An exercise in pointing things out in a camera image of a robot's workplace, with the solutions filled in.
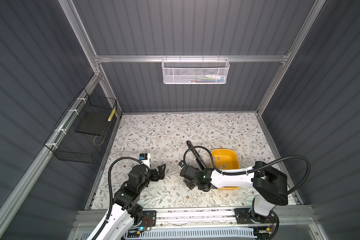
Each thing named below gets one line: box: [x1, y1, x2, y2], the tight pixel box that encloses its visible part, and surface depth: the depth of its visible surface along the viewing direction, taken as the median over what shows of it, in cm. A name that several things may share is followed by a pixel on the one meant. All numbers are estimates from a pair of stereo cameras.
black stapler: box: [186, 140, 208, 170], surface depth 98 cm
